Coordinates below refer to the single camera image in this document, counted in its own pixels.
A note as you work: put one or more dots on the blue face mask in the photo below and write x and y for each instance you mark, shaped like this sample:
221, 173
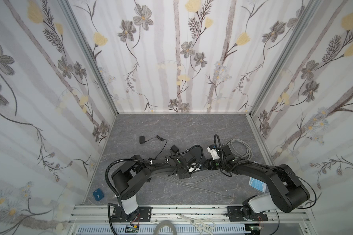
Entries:
258, 185

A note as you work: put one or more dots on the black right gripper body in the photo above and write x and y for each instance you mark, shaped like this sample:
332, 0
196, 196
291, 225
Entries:
210, 164

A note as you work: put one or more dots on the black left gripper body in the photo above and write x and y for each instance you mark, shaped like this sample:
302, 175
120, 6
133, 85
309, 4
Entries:
189, 164

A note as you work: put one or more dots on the white handled scissors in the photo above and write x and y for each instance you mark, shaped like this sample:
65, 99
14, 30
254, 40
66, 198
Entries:
202, 225

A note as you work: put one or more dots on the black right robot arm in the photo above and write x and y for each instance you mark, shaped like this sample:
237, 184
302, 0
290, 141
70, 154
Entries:
286, 190

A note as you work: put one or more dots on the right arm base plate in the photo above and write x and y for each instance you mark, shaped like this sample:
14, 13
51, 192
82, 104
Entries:
238, 213

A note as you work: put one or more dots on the small blue box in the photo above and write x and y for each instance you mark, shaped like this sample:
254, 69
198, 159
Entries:
98, 194

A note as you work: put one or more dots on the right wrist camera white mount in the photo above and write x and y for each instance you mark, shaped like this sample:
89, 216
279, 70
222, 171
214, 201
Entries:
213, 152

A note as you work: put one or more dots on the white tape roll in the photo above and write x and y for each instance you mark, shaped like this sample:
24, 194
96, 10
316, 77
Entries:
165, 227

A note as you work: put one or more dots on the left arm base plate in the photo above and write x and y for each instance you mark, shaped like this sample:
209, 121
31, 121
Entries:
141, 214

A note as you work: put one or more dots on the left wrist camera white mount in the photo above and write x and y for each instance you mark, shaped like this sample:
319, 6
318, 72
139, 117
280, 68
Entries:
194, 168

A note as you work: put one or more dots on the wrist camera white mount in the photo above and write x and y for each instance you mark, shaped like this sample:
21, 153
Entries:
194, 168
213, 152

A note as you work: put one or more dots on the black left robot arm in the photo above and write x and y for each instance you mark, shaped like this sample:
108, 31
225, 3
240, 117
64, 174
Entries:
125, 177

